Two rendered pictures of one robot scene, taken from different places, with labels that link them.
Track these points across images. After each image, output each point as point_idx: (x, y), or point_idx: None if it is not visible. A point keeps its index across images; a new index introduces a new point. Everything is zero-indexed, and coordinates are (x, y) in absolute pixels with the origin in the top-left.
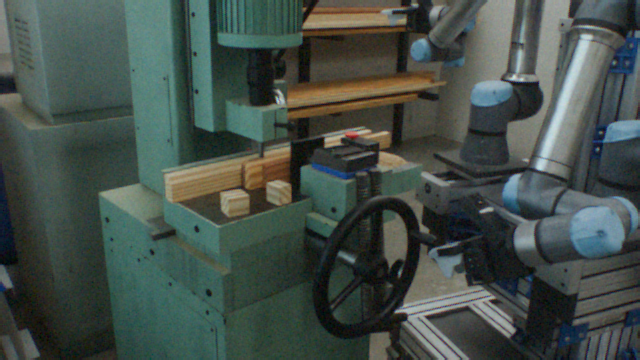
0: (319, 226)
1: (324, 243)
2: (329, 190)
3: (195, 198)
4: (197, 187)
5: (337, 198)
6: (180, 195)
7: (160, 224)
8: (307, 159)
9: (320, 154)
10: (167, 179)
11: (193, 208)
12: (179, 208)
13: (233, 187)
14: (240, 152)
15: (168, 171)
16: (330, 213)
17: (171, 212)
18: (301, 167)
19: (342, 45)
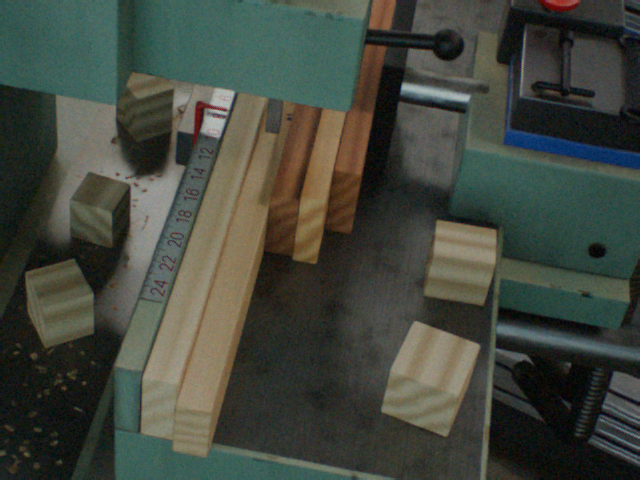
0: (553, 301)
1: (561, 335)
2: (589, 205)
3: (234, 390)
4: (231, 354)
5: (619, 223)
6: (216, 417)
7: (7, 467)
8: (407, 92)
9: (550, 108)
10: (165, 390)
11: (300, 448)
12: (235, 461)
13: (259, 273)
14: (201, 134)
15: (145, 357)
16: (577, 257)
17: (174, 470)
18: (469, 151)
19: None
